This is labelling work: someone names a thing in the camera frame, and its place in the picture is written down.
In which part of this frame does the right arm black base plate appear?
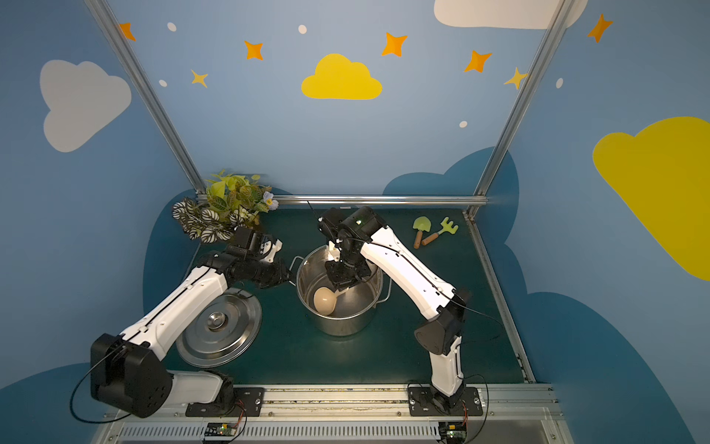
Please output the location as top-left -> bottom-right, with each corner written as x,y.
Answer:
406,383 -> 486,417

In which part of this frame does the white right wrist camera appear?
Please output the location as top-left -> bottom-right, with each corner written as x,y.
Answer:
327,242 -> 340,262

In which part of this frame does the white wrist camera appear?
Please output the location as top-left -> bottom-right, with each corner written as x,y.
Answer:
259,235 -> 283,264
327,242 -> 340,262

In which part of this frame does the green circuit board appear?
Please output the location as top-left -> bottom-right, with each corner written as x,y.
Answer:
438,422 -> 468,444
204,423 -> 240,438

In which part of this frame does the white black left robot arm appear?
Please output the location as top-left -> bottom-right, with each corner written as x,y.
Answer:
86,227 -> 290,418

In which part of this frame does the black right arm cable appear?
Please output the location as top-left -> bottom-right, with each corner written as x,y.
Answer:
454,299 -> 503,342

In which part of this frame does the green trowel wooden handle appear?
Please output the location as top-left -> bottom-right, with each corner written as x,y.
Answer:
412,216 -> 432,249

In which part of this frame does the aluminium frame post left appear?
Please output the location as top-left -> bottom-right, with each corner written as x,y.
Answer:
84,0 -> 206,196

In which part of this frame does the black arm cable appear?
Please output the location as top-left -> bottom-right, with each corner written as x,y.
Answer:
454,299 -> 503,342
68,346 -> 131,427

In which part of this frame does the aluminium rear crossbar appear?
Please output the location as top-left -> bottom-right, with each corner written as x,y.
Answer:
275,194 -> 487,207

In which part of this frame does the artificial potted plant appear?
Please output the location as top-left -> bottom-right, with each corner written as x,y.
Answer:
172,170 -> 279,243

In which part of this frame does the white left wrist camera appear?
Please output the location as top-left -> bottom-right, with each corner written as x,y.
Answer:
259,235 -> 283,264

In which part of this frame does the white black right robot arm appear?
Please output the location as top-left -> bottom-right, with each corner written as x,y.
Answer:
318,206 -> 471,412

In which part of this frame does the green hand rake wooden handle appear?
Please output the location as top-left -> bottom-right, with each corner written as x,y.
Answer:
422,216 -> 459,246

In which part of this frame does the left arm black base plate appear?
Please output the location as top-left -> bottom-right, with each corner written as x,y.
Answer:
185,386 -> 266,417

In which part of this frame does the left green circuit board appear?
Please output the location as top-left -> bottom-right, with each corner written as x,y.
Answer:
204,423 -> 240,438

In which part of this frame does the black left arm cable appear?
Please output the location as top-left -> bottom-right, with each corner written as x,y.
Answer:
68,346 -> 131,427

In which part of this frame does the aluminium frame post right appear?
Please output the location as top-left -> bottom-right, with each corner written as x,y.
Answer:
473,0 -> 577,201

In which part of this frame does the aluminium frame post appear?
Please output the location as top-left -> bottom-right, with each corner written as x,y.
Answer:
473,0 -> 577,201
84,0 -> 206,196

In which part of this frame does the stainless steel stock pot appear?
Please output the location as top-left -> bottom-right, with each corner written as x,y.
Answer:
290,246 -> 391,337

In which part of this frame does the beige plastic ladle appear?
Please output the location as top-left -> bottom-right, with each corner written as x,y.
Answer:
314,287 -> 348,316

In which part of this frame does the right green circuit board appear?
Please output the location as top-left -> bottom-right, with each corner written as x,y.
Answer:
438,422 -> 468,444

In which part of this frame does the stainless steel pot lid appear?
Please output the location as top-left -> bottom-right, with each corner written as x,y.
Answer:
176,289 -> 263,368

